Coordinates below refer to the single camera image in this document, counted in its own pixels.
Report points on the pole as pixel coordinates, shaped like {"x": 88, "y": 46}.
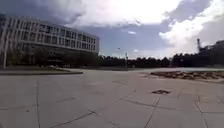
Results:
{"x": 126, "y": 60}

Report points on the row of dark trees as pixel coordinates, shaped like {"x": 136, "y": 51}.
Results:
{"x": 146, "y": 62}

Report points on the grey paved plaza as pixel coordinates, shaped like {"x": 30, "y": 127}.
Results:
{"x": 100, "y": 100}

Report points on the dark manhole cover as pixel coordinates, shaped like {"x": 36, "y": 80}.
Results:
{"x": 160, "y": 91}

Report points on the pale office building with fins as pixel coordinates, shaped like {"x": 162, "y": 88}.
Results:
{"x": 46, "y": 40}

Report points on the raised grass bed with kerb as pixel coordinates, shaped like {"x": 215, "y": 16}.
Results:
{"x": 36, "y": 71}

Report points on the distant tower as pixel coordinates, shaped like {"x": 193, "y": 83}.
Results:
{"x": 199, "y": 45}

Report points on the dark building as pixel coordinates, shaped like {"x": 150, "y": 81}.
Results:
{"x": 215, "y": 53}

